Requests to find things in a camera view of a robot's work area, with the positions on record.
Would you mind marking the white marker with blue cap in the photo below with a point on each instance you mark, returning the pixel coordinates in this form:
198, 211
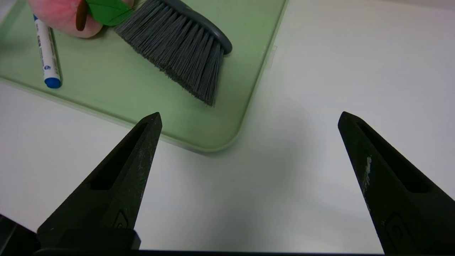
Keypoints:
46, 53

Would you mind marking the pink plush peach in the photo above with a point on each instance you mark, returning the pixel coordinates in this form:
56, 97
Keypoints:
57, 17

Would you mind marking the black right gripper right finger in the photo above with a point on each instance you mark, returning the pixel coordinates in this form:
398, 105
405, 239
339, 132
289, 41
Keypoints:
394, 206

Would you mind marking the light green plastic tray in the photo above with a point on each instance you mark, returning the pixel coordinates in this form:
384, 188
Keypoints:
124, 89

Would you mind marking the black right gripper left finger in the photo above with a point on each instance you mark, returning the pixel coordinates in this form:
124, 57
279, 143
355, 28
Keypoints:
117, 192

